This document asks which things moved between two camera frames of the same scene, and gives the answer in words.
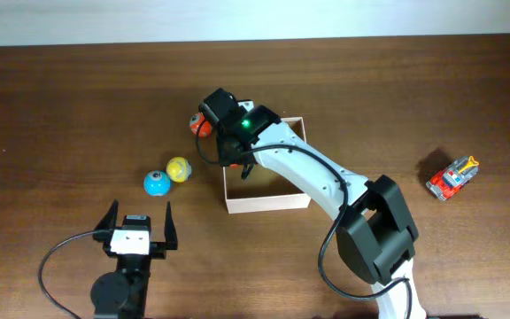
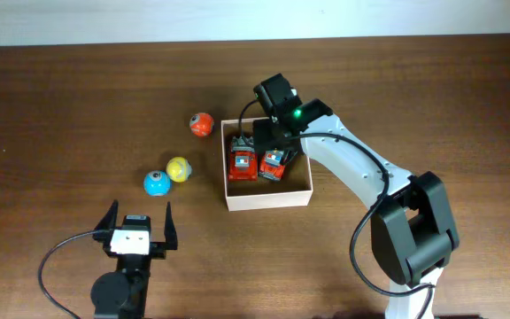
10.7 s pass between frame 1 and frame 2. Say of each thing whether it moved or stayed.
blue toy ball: stayed
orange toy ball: stayed
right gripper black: moved
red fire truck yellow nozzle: moved
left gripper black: stayed
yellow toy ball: stayed
